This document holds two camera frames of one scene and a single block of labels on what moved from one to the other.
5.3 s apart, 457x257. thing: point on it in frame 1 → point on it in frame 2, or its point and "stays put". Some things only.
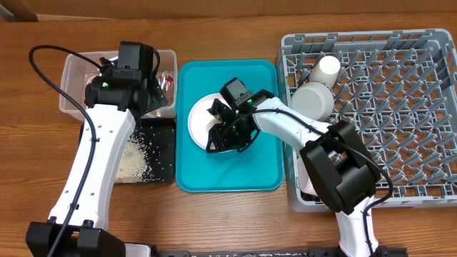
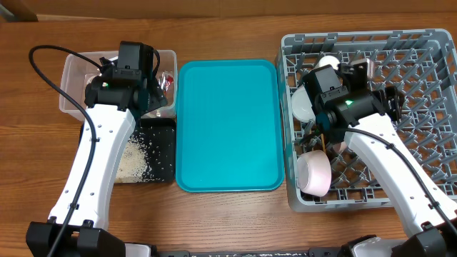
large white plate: x=201 y=120 → x=370 y=66
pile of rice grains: x=133 y=165 stays put
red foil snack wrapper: x=165 y=81 stays put
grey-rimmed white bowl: x=313 y=101 stays put
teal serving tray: x=259 y=166 stays put
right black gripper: x=215 y=138 → x=393 y=106
